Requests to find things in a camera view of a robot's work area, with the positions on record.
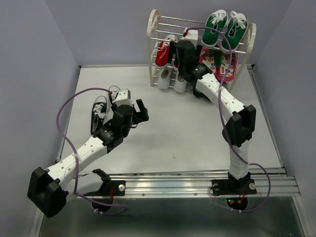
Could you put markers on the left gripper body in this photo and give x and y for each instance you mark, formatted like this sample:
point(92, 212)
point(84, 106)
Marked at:
point(125, 132)

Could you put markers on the white sneaker with grey mesh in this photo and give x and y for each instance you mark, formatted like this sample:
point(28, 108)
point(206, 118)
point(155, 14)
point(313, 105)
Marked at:
point(180, 84)

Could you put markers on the green canvas sneaker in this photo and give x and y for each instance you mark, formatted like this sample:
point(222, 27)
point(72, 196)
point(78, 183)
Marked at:
point(236, 29)
point(217, 21)

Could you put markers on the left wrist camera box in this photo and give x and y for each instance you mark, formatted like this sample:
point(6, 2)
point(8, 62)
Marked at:
point(123, 98)

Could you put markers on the black canvas sneaker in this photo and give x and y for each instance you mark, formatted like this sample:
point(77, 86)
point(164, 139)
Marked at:
point(113, 93)
point(98, 114)

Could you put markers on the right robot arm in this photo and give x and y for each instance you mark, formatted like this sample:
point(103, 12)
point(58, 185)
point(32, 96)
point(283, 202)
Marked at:
point(238, 120)

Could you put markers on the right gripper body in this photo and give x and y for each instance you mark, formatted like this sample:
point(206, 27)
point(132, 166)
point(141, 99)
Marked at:
point(180, 67)

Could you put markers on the right green canvas sneaker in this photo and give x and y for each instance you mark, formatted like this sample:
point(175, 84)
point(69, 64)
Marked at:
point(236, 29)

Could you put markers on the aluminium mounting rail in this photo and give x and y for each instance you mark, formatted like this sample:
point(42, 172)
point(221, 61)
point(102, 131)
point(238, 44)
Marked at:
point(203, 185)

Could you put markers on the pink patterned slipper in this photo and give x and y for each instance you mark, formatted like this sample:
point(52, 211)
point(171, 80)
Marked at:
point(223, 63)
point(209, 57)

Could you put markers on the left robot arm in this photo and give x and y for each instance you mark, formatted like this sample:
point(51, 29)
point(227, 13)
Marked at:
point(51, 188)

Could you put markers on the red canvas sneaker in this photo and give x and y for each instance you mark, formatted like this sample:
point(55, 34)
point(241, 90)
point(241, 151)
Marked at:
point(163, 50)
point(175, 63)

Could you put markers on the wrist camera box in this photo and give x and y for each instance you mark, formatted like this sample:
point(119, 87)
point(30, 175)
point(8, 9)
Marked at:
point(123, 98)
point(192, 36)

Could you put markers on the cream shoe rack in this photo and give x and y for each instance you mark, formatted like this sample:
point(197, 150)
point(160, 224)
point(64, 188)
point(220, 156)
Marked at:
point(159, 26)

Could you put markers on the right pink patterned slipper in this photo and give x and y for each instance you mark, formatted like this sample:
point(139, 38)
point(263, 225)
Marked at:
point(223, 63)

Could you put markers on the left green canvas sneaker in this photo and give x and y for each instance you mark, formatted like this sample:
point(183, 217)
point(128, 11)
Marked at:
point(217, 21)

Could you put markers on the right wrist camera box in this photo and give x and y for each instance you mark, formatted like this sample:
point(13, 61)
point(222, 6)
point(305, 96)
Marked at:
point(192, 36)

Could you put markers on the left pink patterned slipper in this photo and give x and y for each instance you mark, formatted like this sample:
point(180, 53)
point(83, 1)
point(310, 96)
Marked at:
point(209, 57)

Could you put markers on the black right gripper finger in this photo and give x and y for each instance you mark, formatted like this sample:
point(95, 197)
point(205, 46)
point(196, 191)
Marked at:
point(172, 47)
point(198, 51)

